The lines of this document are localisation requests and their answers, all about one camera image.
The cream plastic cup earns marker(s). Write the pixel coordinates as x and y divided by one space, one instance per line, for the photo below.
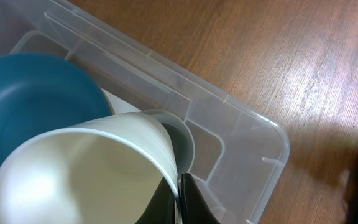
101 171

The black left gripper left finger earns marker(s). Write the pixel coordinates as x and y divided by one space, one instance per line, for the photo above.
161 208

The white paper label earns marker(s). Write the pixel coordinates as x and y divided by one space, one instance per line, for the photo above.
119 106

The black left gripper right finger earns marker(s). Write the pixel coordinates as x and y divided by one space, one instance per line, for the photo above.
193 206

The green plastic cup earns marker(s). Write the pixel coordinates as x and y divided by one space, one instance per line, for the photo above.
181 138

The clear plastic storage bin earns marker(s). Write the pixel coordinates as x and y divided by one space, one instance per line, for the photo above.
239 153

